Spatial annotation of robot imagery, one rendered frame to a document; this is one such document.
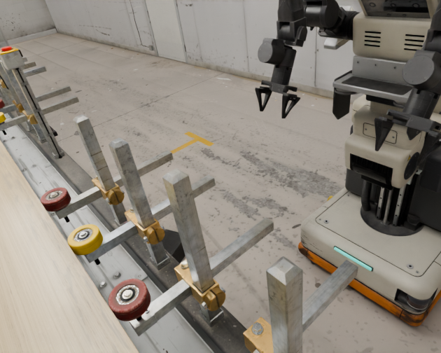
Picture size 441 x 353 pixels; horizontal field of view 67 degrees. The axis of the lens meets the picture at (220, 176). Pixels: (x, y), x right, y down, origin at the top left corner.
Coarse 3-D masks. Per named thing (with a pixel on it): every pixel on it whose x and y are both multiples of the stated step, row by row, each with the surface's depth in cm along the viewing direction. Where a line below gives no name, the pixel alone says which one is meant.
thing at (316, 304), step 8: (344, 264) 74; (352, 264) 73; (336, 272) 72; (344, 272) 72; (352, 272) 72; (328, 280) 71; (336, 280) 71; (344, 280) 70; (320, 288) 70; (328, 288) 69; (336, 288) 69; (344, 288) 72; (312, 296) 68; (320, 296) 68; (328, 296) 68; (336, 296) 70; (304, 304) 67; (312, 304) 67; (320, 304) 67; (328, 304) 69; (304, 312) 66; (312, 312) 66; (320, 312) 68; (304, 320) 64; (312, 320) 66; (304, 328) 65; (256, 352) 61
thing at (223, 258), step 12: (252, 228) 90; (264, 228) 89; (240, 240) 87; (252, 240) 87; (228, 252) 84; (240, 252) 86; (216, 264) 82; (228, 264) 84; (180, 288) 77; (156, 300) 76; (168, 300) 75; (180, 300) 77; (156, 312) 73; (132, 324) 71; (144, 324) 72
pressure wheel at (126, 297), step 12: (120, 288) 69; (132, 288) 69; (144, 288) 68; (108, 300) 67; (120, 300) 67; (132, 300) 66; (144, 300) 66; (120, 312) 65; (132, 312) 65; (144, 312) 67
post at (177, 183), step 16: (176, 176) 58; (176, 192) 58; (176, 208) 61; (192, 208) 62; (176, 224) 66; (192, 224) 64; (192, 240) 66; (192, 256) 68; (192, 272) 73; (208, 272) 73
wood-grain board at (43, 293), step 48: (0, 144) 139; (0, 192) 108; (0, 240) 88; (48, 240) 85; (0, 288) 74; (48, 288) 72; (96, 288) 71; (0, 336) 64; (48, 336) 63; (96, 336) 62
